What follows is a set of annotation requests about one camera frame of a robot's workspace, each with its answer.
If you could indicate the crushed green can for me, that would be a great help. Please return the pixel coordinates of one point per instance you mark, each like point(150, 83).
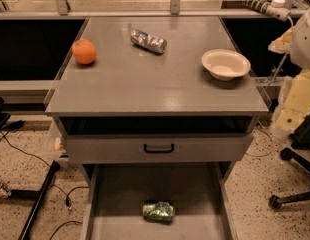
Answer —
point(158, 211)

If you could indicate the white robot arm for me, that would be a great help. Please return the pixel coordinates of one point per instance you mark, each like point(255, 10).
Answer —
point(294, 99)

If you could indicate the grey drawer cabinet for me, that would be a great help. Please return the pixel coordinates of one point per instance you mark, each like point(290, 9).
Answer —
point(130, 91)

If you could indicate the grey top drawer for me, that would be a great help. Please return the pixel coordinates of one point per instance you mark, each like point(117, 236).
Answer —
point(110, 150)

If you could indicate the crushed silver can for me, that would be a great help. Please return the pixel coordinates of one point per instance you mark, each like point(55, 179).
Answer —
point(149, 42)

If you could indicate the open grey middle drawer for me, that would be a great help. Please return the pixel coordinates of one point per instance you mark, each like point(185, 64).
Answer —
point(114, 209)

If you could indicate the white paper bowl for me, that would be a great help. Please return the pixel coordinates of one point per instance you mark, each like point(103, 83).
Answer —
point(225, 65)

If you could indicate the orange fruit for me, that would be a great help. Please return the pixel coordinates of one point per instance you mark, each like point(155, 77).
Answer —
point(84, 51)

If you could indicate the black floor stand bar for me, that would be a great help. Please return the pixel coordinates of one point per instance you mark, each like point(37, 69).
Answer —
point(37, 197)

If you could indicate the white power strip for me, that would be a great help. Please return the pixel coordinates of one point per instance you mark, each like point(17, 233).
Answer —
point(273, 8)

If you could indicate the crumpled wrapper on floor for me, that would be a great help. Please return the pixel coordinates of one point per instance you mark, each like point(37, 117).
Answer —
point(5, 191)

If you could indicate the black drawer handle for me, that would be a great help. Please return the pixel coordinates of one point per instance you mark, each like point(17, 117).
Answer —
point(157, 149)

